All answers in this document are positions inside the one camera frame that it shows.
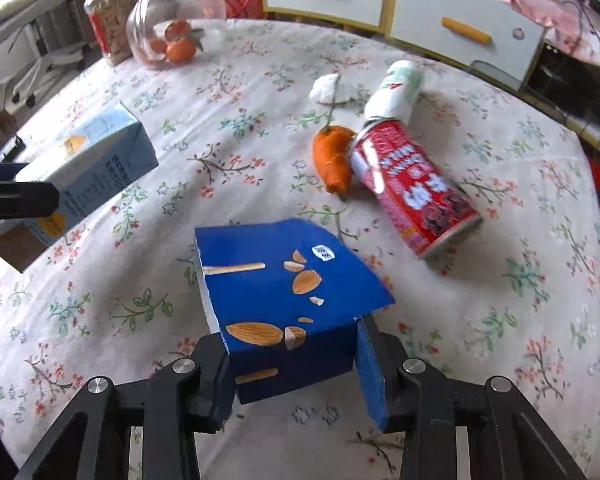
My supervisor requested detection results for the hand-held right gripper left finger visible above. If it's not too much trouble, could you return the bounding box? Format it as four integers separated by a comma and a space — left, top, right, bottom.
15, 332, 238, 480

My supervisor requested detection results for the white office chair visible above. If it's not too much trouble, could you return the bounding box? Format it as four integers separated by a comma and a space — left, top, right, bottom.
0, 0, 88, 108

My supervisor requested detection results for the white plastic bottle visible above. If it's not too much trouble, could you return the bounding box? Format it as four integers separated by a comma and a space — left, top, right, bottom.
365, 60, 426, 126

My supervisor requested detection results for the blue snack box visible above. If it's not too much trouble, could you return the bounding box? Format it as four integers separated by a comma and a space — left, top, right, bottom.
194, 217, 396, 406

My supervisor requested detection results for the white tissue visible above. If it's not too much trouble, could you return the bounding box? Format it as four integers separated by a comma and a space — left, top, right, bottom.
310, 74, 363, 106

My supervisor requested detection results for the orange toy carrot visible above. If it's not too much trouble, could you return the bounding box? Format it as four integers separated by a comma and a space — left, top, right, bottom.
312, 125, 357, 196

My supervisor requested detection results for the floral tablecloth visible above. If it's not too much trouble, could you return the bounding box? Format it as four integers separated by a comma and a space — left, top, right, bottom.
0, 17, 600, 480

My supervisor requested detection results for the nut jar with red label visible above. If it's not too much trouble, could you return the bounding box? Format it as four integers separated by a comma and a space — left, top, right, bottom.
82, 0, 138, 67

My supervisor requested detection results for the glass jar with wooden lid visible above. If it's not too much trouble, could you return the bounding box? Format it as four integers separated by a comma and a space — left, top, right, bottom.
126, 0, 227, 71

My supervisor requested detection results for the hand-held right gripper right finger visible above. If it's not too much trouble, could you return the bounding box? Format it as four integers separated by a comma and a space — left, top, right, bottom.
355, 316, 588, 480

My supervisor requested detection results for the red labelled metal can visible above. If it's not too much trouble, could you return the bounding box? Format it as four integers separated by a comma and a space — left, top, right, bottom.
350, 117, 482, 260

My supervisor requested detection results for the light blue milk carton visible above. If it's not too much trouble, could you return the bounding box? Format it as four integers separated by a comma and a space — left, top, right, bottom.
0, 101, 159, 273

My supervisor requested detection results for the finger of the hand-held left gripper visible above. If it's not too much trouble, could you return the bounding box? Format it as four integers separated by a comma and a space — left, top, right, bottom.
0, 136, 31, 182
0, 180, 61, 228

